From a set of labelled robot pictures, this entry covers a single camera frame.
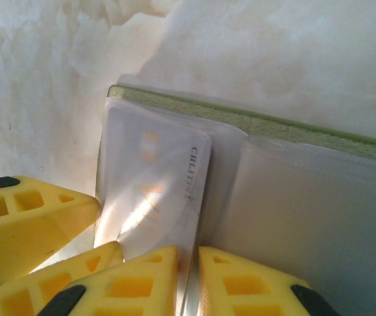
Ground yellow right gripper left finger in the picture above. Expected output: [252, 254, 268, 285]
[38, 245, 179, 316]

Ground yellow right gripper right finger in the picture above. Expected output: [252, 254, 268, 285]
[198, 246, 342, 316]

